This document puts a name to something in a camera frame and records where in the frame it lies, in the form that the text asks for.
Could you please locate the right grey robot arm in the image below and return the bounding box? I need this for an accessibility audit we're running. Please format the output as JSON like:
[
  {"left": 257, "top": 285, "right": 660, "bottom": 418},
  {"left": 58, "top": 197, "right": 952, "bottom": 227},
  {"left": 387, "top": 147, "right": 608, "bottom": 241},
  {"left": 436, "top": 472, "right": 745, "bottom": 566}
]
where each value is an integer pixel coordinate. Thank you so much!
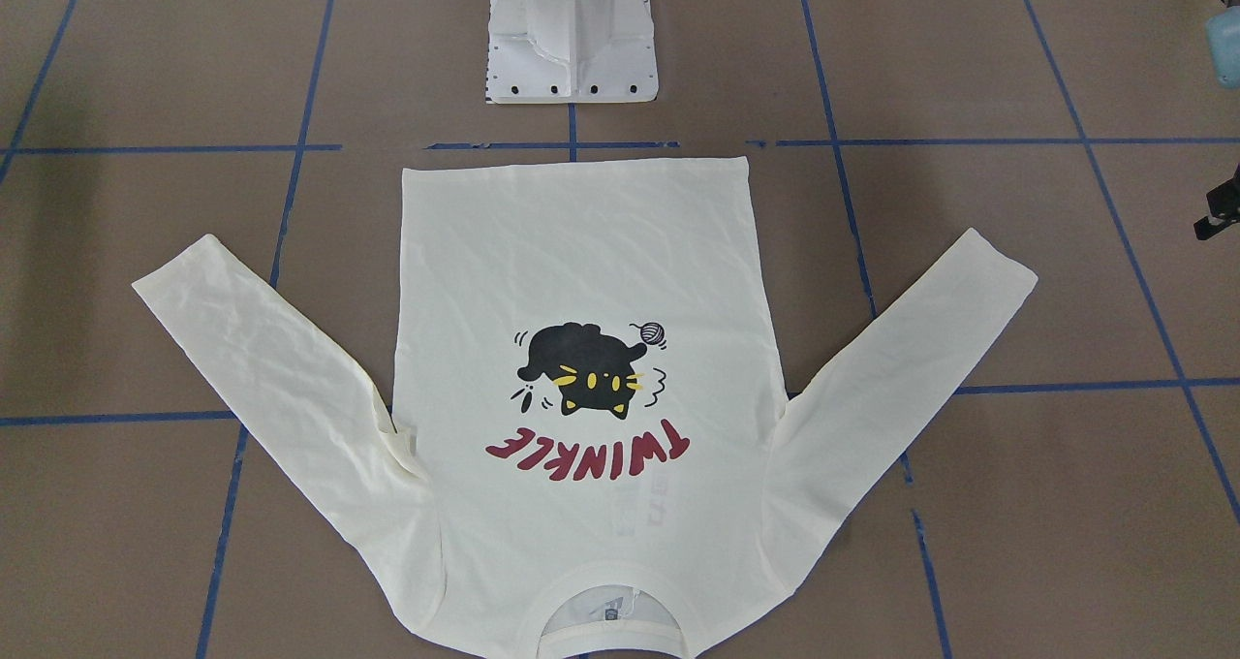
[{"left": 1193, "top": 0, "right": 1239, "bottom": 242}]

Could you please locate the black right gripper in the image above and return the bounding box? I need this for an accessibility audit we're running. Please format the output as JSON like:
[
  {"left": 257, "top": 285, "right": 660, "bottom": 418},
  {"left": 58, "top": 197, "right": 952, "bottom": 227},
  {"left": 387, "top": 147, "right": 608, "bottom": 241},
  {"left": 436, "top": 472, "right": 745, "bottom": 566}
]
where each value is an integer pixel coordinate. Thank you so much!
[{"left": 1193, "top": 168, "right": 1240, "bottom": 242}]

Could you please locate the white camera mast base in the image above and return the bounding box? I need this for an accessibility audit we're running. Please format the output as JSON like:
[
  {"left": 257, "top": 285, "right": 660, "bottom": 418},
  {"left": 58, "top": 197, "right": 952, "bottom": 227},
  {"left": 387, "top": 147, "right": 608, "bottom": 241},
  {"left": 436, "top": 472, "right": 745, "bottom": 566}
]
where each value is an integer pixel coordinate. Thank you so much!
[{"left": 484, "top": 0, "right": 660, "bottom": 105}]

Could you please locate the cream long-sleeve cat shirt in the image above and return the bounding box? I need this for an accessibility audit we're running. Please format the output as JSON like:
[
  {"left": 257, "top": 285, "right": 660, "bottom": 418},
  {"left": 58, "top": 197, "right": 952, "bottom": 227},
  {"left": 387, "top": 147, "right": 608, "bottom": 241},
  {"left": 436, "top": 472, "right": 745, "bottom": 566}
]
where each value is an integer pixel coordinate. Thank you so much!
[{"left": 134, "top": 158, "right": 1038, "bottom": 658}]

